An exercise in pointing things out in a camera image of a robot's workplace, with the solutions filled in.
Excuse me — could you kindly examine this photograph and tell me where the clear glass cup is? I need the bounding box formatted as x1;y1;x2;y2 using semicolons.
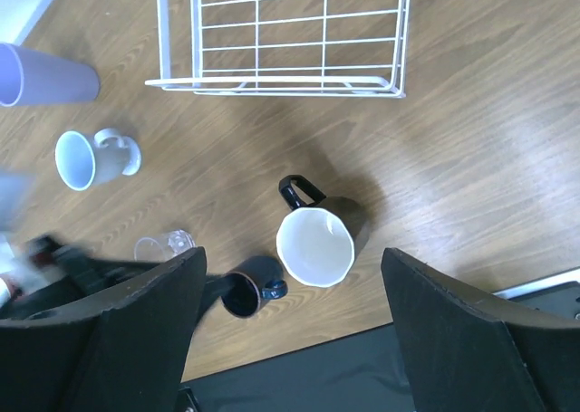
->
134;230;196;262

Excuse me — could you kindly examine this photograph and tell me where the white wire dish rack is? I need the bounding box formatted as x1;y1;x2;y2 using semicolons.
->
152;0;411;99

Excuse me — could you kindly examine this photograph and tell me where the pale blue footed mug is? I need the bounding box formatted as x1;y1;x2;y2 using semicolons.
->
55;128;142;191

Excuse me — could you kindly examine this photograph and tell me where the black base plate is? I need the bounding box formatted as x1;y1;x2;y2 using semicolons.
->
177;270;579;411

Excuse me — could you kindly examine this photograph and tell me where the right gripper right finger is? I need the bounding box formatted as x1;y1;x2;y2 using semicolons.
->
381;248;579;411

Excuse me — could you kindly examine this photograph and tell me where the black mug white inside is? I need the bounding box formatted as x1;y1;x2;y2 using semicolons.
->
275;175;371;288

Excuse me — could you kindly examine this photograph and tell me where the lilac plastic tumbler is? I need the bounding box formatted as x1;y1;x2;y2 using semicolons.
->
1;43;100;107

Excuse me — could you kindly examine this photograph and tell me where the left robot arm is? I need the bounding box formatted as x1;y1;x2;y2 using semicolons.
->
1;169;155;320

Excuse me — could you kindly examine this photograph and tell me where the small dark blue mug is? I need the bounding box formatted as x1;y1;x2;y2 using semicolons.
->
221;255;288;319

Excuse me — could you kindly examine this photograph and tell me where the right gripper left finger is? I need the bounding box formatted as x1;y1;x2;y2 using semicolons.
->
1;247;207;411

